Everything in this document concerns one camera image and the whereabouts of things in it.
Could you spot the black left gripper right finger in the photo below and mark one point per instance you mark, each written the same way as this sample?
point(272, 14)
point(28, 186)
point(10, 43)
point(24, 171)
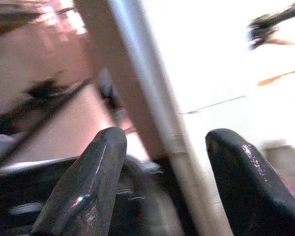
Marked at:
point(248, 191)

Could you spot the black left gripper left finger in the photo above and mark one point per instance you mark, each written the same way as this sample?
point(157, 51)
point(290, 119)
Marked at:
point(86, 186)

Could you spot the silver metal door frame post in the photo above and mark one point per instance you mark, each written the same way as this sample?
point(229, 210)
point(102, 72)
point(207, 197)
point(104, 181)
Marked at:
point(157, 105)

